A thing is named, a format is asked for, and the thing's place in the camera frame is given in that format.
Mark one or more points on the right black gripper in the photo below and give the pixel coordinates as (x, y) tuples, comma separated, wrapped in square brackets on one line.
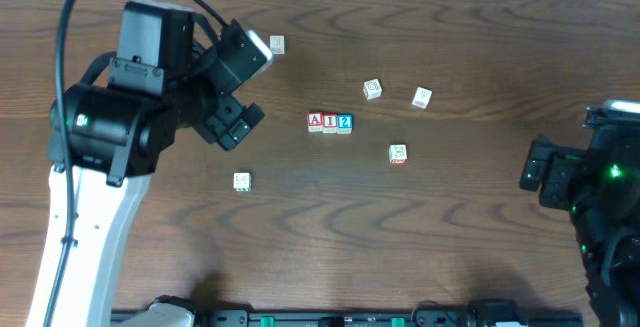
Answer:
[(551, 176)]

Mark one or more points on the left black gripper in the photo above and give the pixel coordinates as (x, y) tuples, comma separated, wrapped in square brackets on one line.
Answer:
[(228, 123)]

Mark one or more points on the red letter A block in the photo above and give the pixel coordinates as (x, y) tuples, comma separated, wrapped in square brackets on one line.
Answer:
[(315, 122)]

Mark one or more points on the red letter I block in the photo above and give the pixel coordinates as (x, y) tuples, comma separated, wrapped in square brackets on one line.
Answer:
[(329, 123)]

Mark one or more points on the blue number 2 block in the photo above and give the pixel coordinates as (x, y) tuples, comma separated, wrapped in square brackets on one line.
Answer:
[(344, 124)]

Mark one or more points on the snail picture block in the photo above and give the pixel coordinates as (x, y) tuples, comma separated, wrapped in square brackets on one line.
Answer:
[(372, 89)]

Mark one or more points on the cream picture block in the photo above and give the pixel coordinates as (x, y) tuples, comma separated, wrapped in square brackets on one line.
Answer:
[(421, 97)]

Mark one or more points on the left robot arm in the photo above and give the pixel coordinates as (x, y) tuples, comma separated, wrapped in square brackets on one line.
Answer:
[(171, 71)]

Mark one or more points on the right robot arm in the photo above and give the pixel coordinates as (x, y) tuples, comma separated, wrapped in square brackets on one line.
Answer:
[(599, 188)]

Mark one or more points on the green edged picture block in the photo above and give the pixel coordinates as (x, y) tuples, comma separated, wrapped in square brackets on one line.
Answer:
[(242, 181)]

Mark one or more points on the plain cream wooden block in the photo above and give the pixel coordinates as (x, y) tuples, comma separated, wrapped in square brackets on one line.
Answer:
[(277, 44)]

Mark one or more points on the red edged picture block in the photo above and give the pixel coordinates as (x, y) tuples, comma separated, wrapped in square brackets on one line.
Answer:
[(398, 154)]

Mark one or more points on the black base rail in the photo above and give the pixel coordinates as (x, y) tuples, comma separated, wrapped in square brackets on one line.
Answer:
[(173, 311)]

